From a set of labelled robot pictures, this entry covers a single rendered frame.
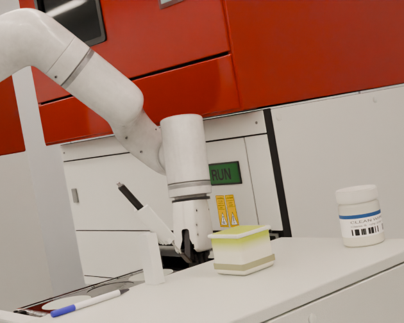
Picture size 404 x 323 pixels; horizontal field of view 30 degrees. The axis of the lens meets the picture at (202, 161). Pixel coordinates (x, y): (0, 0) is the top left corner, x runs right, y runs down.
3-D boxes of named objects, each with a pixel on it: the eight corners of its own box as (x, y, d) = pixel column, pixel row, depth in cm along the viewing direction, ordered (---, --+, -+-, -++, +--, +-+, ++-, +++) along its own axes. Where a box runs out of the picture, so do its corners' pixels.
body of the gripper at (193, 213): (182, 195, 152) (188, 251, 151) (161, 196, 142) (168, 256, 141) (217, 191, 149) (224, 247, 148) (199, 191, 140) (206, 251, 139)
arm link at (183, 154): (159, 187, 149) (177, 182, 140) (151, 121, 150) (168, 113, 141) (197, 183, 152) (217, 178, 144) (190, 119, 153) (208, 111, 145)
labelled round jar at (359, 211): (360, 238, 133) (352, 185, 133) (394, 238, 128) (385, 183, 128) (335, 247, 129) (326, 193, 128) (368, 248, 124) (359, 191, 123)
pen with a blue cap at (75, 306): (126, 286, 122) (49, 311, 113) (129, 286, 121) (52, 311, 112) (127, 291, 122) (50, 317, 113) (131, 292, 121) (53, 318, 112)
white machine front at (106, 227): (92, 281, 214) (67, 143, 212) (303, 304, 152) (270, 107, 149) (83, 284, 212) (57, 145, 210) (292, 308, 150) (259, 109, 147)
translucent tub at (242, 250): (246, 263, 129) (239, 224, 128) (277, 265, 123) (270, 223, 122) (213, 274, 124) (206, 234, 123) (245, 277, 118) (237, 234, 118)
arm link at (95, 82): (47, 97, 148) (166, 188, 156) (67, 79, 134) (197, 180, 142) (73, 63, 151) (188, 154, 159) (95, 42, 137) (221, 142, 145)
